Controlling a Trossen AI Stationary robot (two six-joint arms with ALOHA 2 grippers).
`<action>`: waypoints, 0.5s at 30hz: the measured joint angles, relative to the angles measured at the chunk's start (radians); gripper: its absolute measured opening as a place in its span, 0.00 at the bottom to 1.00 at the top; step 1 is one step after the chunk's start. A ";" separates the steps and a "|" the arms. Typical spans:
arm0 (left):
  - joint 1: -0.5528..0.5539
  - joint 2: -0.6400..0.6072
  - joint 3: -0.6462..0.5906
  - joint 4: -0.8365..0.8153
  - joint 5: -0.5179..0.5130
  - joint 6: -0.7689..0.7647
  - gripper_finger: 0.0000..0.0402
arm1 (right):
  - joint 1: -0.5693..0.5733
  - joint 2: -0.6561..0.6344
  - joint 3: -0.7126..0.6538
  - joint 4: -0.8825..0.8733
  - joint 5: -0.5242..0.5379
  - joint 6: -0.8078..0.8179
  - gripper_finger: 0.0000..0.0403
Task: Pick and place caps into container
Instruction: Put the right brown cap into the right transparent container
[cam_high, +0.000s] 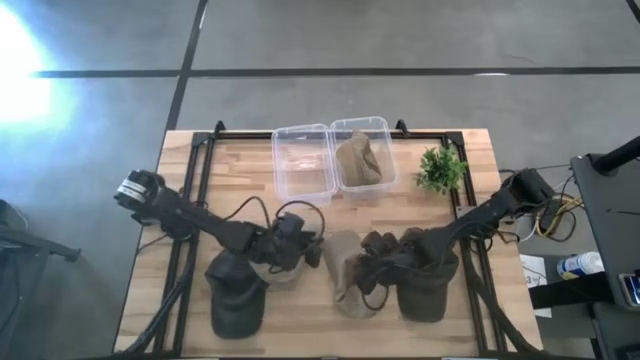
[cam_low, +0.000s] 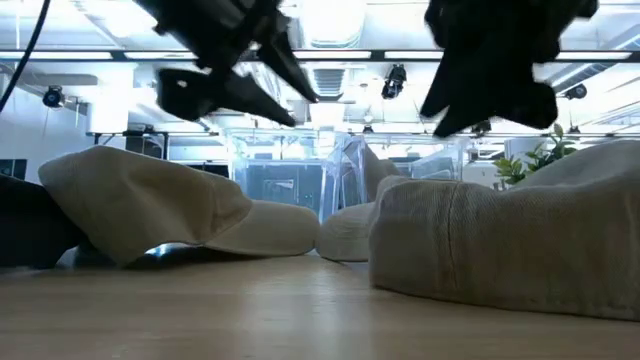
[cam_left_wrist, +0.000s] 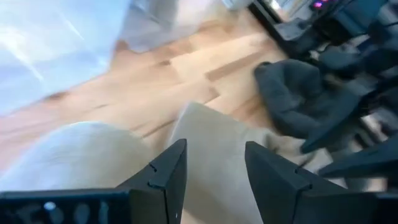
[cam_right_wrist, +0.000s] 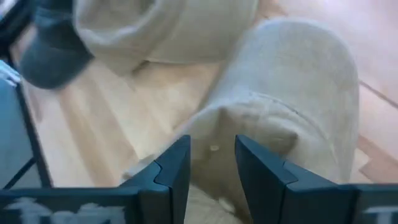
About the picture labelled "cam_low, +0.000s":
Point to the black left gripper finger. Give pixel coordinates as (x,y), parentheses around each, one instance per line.
(287,65)
(200,95)

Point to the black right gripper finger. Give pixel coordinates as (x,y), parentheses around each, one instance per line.
(525,105)
(455,87)

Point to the beige baseball cap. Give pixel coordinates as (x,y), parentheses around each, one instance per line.
(525,240)
(345,232)
(140,200)

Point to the dark baseball cap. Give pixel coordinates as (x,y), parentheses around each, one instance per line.
(30,225)

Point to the clear plastic container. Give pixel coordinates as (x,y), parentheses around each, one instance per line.
(440,167)
(280,185)

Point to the black ceiling spotlight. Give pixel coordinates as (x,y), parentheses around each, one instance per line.
(395,80)
(53,96)
(577,91)

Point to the green leafy plant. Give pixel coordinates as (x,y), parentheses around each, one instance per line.
(530,160)

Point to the silver ceiling air duct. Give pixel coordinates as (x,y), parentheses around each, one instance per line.
(330,30)

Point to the black metal frame stand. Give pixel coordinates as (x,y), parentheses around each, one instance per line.
(150,142)

